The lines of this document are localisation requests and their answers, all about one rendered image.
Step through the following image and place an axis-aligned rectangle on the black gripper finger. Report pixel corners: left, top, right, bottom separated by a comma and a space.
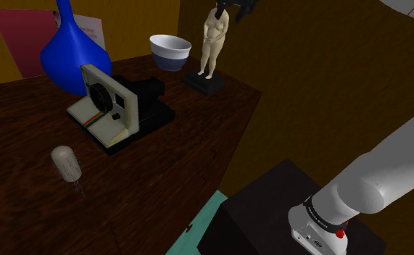
235, 0, 259, 24
214, 0, 235, 20

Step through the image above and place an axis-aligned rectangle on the beige figurine on black base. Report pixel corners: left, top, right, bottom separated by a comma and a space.
181, 7, 227, 97

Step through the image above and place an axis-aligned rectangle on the white and blue bowl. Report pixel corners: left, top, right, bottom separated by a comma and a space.
149, 34, 192, 72

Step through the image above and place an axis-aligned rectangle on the dark wooden table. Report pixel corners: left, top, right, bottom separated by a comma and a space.
0, 52, 263, 255

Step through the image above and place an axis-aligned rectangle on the blue vase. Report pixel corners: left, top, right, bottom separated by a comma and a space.
39, 0, 113, 97

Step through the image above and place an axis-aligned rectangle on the dark robot stand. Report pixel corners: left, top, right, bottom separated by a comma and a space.
196, 159, 387, 255

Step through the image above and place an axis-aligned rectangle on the teal floor mat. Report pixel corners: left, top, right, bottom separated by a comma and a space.
165, 189, 228, 255

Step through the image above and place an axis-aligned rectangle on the white rounded cylinder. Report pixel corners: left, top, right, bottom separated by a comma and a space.
50, 145, 83, 183

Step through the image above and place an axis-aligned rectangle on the white and black instant camera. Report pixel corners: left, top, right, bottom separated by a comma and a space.
66, 63, 175, 157

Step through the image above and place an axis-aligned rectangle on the pink wall poster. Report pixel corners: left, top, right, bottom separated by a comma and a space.
0, 8, 107, 79

